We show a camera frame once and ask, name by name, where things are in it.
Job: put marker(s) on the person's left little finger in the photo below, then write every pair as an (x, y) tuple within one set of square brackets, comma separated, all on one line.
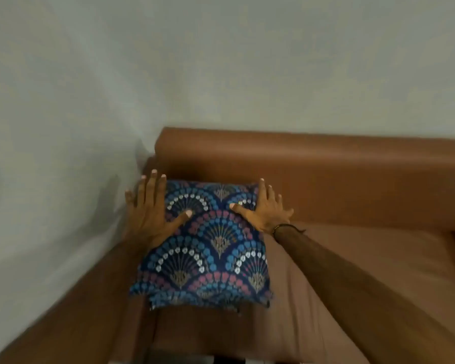
[(130, 202)]

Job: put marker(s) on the person's left hand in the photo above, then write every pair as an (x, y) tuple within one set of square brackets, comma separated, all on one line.
[(149, 219)]

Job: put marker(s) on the person's left thumb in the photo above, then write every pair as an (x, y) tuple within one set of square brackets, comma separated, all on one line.
[(180, 220)]

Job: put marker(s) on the blue patterned throw pillow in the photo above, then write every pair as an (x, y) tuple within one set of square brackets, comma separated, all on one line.
[(208, 253)]

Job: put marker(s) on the person's right forearm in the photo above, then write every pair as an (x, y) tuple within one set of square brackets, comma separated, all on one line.
[(356, 295)]

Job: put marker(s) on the person's right middle finger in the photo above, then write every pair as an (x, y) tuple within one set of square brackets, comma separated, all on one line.
[(271, 197)]

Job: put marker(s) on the black thread wristband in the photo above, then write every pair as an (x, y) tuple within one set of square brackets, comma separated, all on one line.
[(281, 227)]

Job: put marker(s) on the brown leather sofa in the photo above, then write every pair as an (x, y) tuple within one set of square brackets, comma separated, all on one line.
[(326, 174)]

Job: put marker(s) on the tan sofa seat cushion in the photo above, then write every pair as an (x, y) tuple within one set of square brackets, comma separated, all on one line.
[(364, 246)]

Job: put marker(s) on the person's right little finger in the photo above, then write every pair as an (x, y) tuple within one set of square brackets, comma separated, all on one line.
[(287, 215)]

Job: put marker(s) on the person's right hand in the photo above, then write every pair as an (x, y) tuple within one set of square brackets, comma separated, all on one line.
[(267, 216)]

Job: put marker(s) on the person's left forearm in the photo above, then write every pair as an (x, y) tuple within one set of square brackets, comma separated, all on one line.
[(110, 291)]

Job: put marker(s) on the person's left middle finger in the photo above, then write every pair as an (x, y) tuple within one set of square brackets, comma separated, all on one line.
[(151, 187)]

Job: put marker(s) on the person's right thumb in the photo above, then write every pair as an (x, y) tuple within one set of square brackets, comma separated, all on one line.
[(242, 211)]

